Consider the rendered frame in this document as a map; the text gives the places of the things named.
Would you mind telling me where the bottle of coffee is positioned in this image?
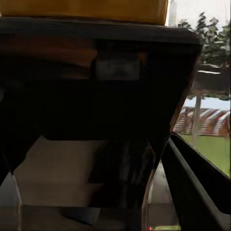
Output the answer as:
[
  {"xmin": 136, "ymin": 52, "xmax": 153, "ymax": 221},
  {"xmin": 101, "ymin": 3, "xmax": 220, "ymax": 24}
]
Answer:
[{"xmin": 0, "ymin": 0, "xmax": 204, "ymax": 231}]

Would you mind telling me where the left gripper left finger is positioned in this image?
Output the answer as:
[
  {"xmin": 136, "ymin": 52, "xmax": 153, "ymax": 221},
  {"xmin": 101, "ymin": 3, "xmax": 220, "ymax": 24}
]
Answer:
[{"xmin": 0, "ymin": 149, "xmax": 10, "ymax": 186}]

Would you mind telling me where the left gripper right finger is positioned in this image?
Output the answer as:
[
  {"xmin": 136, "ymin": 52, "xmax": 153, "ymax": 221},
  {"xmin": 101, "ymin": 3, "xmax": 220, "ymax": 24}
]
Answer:
[{"xmin": 161, "ymin": 132, "xmax": 231, "ymax": 231}]

